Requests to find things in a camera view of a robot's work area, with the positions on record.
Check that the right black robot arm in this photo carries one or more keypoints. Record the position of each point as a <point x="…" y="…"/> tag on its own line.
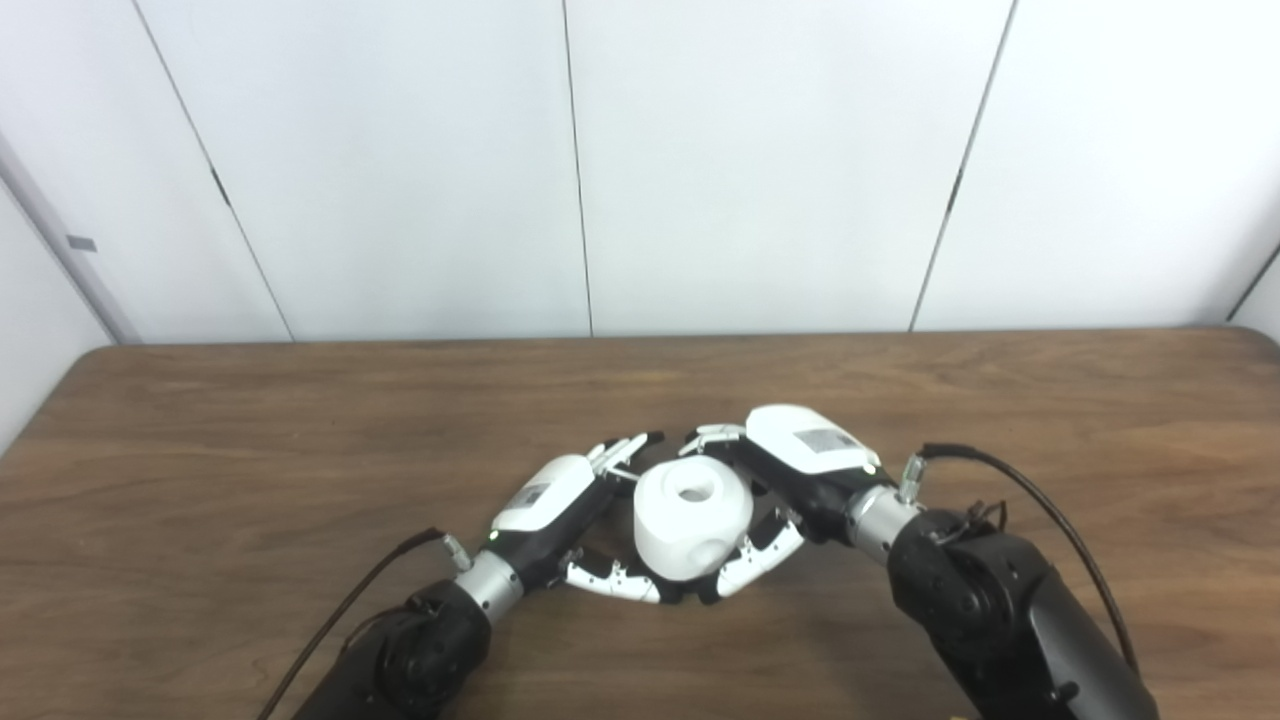
<point x="1000" y="610"/>

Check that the round white plastic piece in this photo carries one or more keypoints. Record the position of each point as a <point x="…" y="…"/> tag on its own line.
<point x="680" y="530"/>

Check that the black flanged holder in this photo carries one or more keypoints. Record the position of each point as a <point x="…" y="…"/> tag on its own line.
<point x="688" y="592"/>

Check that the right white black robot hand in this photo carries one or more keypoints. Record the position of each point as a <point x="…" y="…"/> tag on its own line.
<point x="810" y="455"/>

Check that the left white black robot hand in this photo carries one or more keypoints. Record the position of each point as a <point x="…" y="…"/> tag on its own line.
<point x="545" y="510"/>

